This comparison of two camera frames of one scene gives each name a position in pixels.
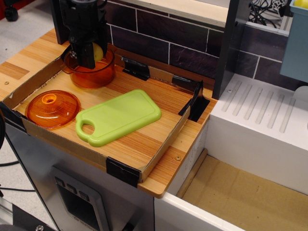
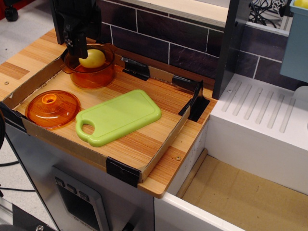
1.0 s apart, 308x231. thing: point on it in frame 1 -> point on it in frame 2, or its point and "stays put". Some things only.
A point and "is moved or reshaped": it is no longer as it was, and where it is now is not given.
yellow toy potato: x=98 y=52 is moved or reshaped
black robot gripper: x=87 y=20 -> x=70 y=14
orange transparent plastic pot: x=102 y=75 stays put
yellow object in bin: x=302 y=3 stays put
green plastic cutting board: x=117 y=116 stays put
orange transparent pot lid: x=52 y=109 stays put
